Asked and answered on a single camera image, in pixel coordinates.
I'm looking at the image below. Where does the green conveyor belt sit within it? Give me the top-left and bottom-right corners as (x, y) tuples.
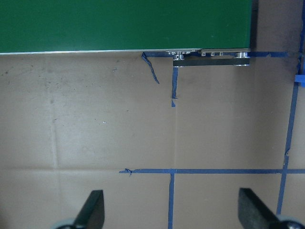
(0, 0), (252, 54)

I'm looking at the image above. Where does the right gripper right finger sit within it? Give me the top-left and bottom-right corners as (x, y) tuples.
(238, 188), (280, 229)

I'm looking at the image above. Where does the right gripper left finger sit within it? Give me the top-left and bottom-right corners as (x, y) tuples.
(72, 190), (105, 229)

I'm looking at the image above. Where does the right blue plastic bin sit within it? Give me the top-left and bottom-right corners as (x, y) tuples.
(295, 74), (305, 87)

